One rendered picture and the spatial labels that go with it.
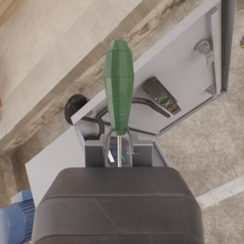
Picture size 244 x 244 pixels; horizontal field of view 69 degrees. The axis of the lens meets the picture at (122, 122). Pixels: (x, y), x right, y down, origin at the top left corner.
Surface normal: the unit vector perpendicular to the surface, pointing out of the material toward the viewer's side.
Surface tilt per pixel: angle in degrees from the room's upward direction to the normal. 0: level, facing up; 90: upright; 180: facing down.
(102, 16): 6
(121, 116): 57
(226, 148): 0
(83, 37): 0
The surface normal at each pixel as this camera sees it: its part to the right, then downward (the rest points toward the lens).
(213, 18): 0.44, 0.81
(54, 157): -0.49, -0.14
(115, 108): -0.22, 0.35
